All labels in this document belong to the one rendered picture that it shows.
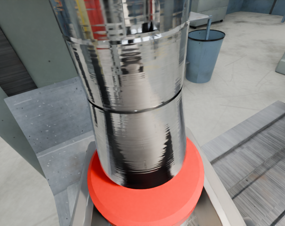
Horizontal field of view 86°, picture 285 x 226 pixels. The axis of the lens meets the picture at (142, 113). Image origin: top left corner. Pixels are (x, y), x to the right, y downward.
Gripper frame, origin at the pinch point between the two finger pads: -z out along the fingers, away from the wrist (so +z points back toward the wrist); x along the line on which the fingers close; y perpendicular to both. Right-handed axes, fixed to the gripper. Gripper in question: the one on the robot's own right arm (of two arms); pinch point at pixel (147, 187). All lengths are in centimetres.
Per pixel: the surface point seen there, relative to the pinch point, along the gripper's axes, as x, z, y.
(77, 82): 13.5, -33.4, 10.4
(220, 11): -292, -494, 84
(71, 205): 12.5, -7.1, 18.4
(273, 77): -208, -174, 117
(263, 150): -29.3, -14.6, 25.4
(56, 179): 22.1, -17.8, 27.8
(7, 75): 25.2, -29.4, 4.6
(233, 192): -17.9, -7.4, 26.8
